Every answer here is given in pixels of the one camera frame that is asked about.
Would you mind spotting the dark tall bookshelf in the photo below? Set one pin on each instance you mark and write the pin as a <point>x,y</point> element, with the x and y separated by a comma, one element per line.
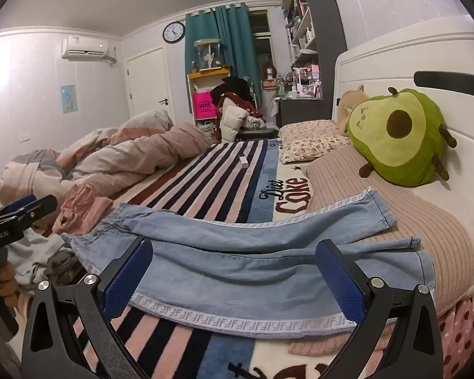
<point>324,15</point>

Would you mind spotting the beige knitted blanket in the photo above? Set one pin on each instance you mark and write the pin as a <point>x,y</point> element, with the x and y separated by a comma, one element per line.
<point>418,221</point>

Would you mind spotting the white door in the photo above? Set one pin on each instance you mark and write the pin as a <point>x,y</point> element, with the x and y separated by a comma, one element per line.
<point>148,83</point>

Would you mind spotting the yellow shelf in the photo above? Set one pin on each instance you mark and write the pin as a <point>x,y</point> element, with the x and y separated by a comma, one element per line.
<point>205,74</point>

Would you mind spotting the person's left hand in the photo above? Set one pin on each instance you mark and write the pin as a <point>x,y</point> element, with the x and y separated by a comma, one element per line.
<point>7,282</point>

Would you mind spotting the dark desk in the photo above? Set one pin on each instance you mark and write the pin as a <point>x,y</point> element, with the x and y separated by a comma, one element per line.
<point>304,112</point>

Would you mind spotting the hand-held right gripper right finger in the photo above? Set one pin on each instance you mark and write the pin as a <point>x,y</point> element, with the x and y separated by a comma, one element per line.
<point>339,280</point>

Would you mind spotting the teal curtain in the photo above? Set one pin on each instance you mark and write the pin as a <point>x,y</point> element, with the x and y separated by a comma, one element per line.
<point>237,35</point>

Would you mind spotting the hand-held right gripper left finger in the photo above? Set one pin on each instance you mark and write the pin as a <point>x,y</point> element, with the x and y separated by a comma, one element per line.
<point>126,280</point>

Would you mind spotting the white bed headboard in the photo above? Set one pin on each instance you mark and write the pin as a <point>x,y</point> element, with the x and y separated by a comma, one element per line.
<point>379,59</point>

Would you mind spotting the blue wall poster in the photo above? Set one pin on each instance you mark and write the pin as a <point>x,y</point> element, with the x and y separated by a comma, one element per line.
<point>68,98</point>

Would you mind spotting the window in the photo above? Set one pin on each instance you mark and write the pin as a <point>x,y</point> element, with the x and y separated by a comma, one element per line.
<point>260,23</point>

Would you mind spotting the striped printed blanket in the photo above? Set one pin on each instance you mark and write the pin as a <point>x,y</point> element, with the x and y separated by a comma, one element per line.
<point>229,177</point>

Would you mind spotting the small white box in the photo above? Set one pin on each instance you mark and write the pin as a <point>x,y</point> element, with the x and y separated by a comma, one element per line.
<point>243,162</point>

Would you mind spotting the wig mannequin head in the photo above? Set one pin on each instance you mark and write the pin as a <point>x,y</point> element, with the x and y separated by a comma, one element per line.
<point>269,72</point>

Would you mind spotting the tan plush toy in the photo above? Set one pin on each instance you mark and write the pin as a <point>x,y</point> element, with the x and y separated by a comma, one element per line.
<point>349,102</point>

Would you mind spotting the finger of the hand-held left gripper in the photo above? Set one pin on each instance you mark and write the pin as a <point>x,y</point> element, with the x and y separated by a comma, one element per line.
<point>43,209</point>
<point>21,202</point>

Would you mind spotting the light blue denim pants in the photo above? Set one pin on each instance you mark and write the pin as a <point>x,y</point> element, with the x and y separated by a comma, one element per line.
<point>241,268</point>

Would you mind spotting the green avocado plush toy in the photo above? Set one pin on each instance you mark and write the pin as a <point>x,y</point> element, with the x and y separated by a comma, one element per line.
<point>418,150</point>

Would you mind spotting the floral pillow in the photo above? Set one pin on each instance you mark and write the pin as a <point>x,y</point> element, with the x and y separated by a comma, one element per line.
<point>308,128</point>
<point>312,150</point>

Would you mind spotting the glass display case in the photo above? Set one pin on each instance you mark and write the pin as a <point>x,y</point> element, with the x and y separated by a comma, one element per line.
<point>208,55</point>

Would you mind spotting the pink polka dot sheet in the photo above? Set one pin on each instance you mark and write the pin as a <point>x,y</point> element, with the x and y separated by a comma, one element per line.
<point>462,331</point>

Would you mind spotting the crumpled pink garment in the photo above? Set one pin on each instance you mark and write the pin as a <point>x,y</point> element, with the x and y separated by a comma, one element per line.
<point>83,209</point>

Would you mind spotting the white air conditioner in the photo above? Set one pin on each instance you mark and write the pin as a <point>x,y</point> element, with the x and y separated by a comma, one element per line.
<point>85,45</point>

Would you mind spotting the pile of clothes on chair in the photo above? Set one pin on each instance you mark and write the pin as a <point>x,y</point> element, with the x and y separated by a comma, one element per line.
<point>237,114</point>

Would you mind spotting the round wall clock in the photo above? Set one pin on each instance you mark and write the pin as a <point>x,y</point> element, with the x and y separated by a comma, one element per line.
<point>174,32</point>

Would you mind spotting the pink and grey quilt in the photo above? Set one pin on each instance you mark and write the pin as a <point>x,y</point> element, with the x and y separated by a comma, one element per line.
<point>142,154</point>

